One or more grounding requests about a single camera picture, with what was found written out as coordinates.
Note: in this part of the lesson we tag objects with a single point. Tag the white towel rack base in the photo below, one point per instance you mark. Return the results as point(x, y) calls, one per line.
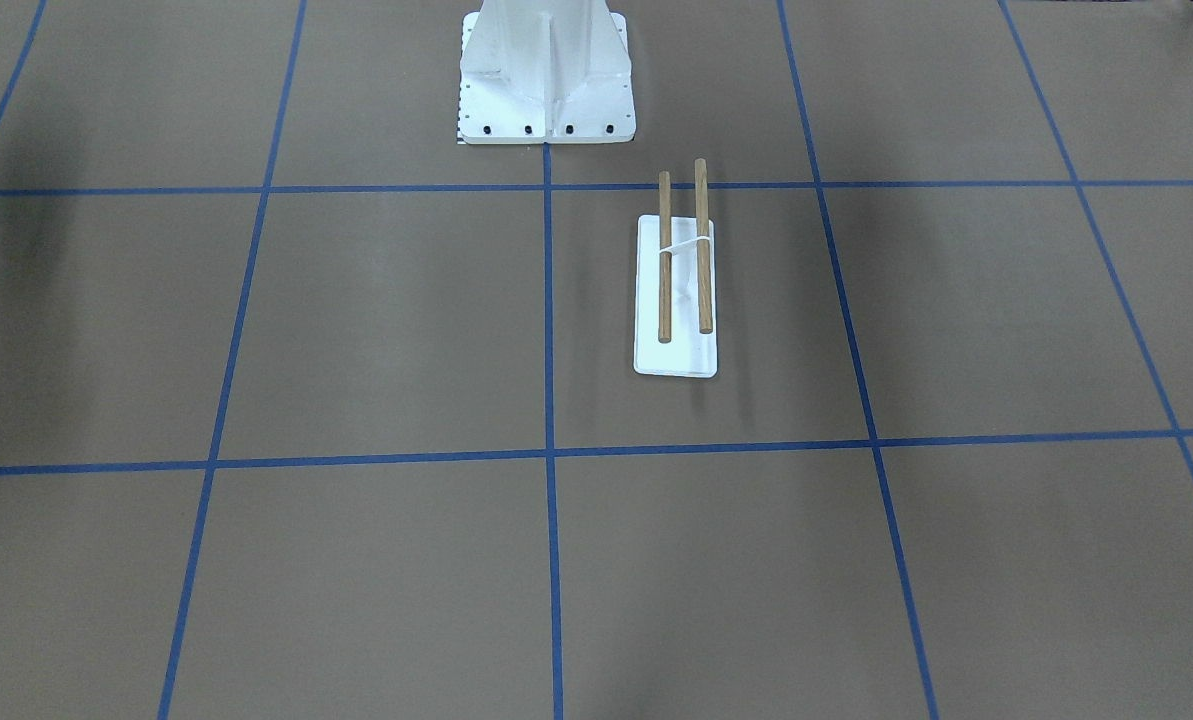
point(690, 354)

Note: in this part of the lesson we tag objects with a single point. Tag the wooden rack rod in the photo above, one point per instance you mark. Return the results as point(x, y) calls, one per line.
point(664, 259)
point(703, 252)

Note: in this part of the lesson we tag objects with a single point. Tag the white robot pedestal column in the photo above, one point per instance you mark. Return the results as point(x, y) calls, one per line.
point(535, 72)

